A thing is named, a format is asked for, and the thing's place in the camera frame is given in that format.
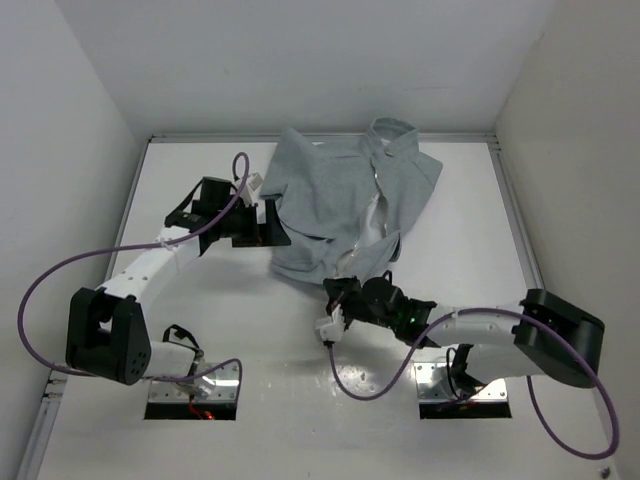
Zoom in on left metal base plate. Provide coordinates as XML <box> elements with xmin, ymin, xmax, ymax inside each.
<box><xmin>148</xmin><ymin>360</ymin><xmax>242</xmax><ymax>404</ymax></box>

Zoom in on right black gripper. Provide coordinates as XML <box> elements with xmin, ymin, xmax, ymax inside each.
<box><xmin>324</xmin><ymin>275</ymin><xmax>397</xmax><ymax>331</ymax></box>

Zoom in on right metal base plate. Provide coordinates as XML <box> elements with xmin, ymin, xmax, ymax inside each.
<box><xmin>413</xmin><ymin>361</ymin><xmax>508</xmax><ymax>404</ymax></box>

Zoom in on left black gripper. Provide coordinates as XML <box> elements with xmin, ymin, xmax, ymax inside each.
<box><xmin>214</xmin><ymin>198</ymin><xmax>289</xmax><ymax>246</ymax></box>

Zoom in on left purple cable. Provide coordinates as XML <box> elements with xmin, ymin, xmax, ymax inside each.
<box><xmin>17</xmin><ymin>152</ymin><xmax>252</xmax><ymax>386</ymax></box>

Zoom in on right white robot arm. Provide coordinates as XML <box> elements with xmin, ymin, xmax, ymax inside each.
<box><xmin>316</xmin><ymin>273</ymin><xmax>605</xmax><ymax>393</ymax></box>

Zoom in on metal base plate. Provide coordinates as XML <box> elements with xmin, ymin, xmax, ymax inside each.
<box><xmin>413</xmin><ymin>361</ymin><xmax>508</xmax><ymax>404</ymax></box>
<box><xmin>148</xmin><ymin>360</ymin><xmax>242</xmax><ymax>404</ymax></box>

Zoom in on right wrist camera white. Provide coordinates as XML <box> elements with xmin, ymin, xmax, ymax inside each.
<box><xmin>314</xmin><ymin>305</ymin><xmax>346</xmax><ymax>344</ymax></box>

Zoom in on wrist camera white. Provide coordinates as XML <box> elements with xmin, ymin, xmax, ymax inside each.
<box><xmin>241</xmin><ymin>172</ymin><xmax>263</xmax><ymax>206</ymax></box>
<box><xmin>314</xmin><ymin>305</ymin><xmax>346</xmax><ymax>344</ymax></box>

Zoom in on grey zip jacket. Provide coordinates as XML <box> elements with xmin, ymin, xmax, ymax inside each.
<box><xmin>261</xmin><ymin>118</ymin><xmax>443</xmax><ymax>284</ymax></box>

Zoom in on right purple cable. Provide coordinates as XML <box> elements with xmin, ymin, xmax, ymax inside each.
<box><xmin>327</xmin><ymin>307</ymin><xmax>621</xmax><ymax>460</ymax></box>

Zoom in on purple cable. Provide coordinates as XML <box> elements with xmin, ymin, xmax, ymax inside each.
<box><xmin>17</xmin><ymin>152</ymin><xmax>252</xmax><ymax>386</ymax></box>
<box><xmin>327</xmin><ymin>307</ymin><xmax>621</xmax><ymax>460</ymax></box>

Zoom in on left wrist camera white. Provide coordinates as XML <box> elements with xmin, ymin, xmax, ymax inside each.
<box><xmin>241</xmin><ymin>172</ymin><xmax>263</xmax><ymax>206</ymax></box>

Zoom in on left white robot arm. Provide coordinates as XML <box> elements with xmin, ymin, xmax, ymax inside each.
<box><xmin>65</xmin><ymin>173</ymin><xmax>291</xmax><ymax>385</ymax></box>

